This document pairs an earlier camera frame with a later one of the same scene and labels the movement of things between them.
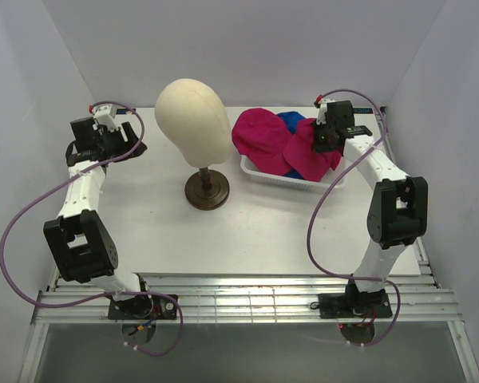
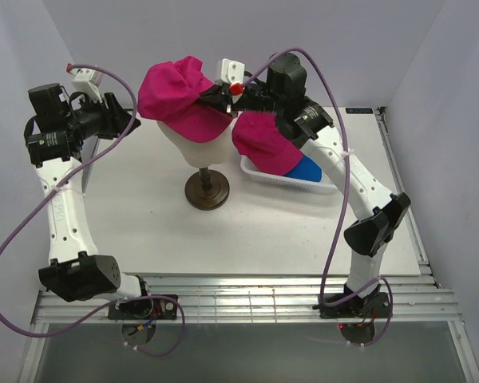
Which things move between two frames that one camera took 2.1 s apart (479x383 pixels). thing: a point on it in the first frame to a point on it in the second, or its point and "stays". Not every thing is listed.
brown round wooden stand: x=207 y=190 stays
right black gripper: x=317 y=146 to x=215 y=97
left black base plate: x=143 y=307 stays
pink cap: x=263 y=136 stays
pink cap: x=303 y=159 to x=168 y=92
